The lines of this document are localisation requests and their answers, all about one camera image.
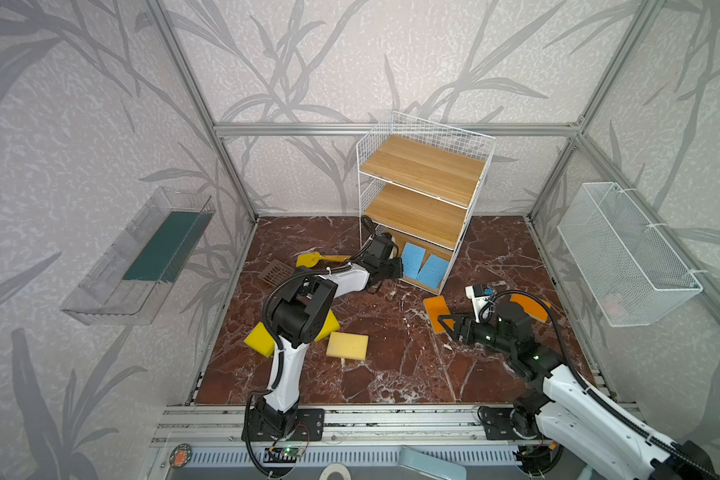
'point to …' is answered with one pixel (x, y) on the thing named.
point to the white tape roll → (335, 467)
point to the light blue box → (430, 464)
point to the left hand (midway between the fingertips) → (406, 257)
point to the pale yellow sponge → (347, 345)
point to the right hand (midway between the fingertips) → (445, 308)
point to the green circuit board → (286, 454)
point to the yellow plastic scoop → (311, 259)
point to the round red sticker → (180, 455)
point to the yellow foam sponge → (330, 325)
